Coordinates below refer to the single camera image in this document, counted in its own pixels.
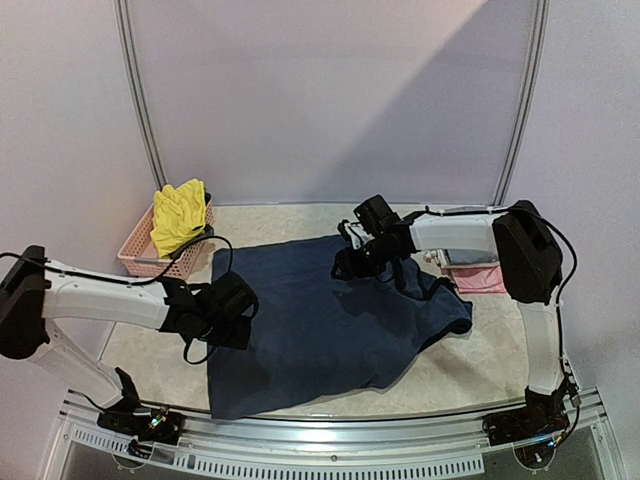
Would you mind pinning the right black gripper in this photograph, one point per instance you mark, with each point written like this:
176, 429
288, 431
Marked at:
347, 263

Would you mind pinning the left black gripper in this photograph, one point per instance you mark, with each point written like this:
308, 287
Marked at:
240, 338

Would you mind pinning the navy blue garment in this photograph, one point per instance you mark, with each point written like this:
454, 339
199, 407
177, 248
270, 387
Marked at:
316, 336

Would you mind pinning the grey blue button shirt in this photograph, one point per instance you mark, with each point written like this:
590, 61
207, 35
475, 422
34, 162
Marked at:
459, 257

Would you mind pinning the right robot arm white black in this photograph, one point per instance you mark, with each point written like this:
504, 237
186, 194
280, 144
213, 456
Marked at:
528, 249

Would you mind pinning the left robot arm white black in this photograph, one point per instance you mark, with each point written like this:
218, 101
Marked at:
37, 291

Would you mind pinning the pink plastic laundry basket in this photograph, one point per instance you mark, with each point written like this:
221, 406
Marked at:
140, 258

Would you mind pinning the white folded shirt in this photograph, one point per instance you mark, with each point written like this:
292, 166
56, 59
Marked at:
438, 257

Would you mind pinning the pink folded garment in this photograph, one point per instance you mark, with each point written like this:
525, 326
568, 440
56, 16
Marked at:
479, 280

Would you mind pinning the yellow garment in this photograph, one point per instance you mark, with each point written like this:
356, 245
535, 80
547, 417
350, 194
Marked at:
179, 215

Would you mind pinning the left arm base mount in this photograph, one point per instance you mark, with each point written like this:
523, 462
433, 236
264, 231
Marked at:
130, 417

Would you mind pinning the aluminium front rail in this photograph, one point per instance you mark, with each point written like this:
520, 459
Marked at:
451, 445

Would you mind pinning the right aluminium corner post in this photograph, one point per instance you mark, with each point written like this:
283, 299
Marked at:
526, 94

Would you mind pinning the aluminium corner post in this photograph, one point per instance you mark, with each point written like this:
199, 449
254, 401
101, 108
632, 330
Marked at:
134, 78
526, 94

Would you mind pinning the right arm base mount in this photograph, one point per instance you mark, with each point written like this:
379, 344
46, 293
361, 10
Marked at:
541, 415

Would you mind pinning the left aluminium corner post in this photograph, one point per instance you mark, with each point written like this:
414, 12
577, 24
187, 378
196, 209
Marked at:
134, 78

